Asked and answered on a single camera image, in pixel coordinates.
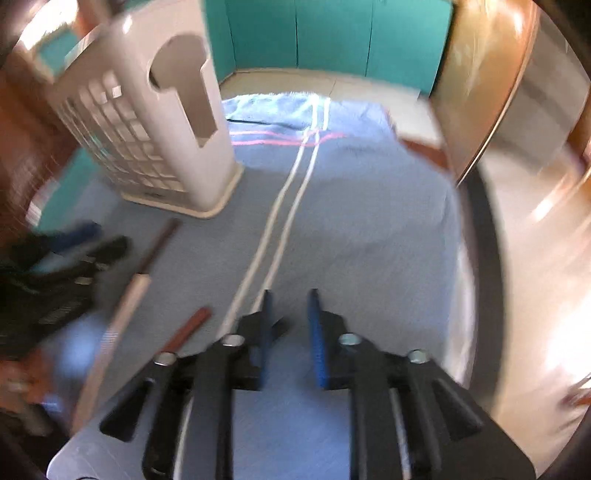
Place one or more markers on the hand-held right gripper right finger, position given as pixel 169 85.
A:
pixel 317 344

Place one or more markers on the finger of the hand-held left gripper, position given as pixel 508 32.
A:
pixel 78 234
pixel 110 249

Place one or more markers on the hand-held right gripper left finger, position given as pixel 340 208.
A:
pixel 265 344

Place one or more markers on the long brown beige chopstick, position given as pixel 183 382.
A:
pixel 134 290

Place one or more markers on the beige plastic utensil holder basket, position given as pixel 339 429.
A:
pixel 184 161

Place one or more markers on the blue striped towel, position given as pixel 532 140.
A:
pixel 360 230

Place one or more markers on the wooden furniture leg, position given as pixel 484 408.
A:
pixel 577 392

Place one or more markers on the wood framed glass sliding door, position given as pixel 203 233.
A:
pixel 485 69

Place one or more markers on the silver refrigerator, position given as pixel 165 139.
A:
pixel 549 92

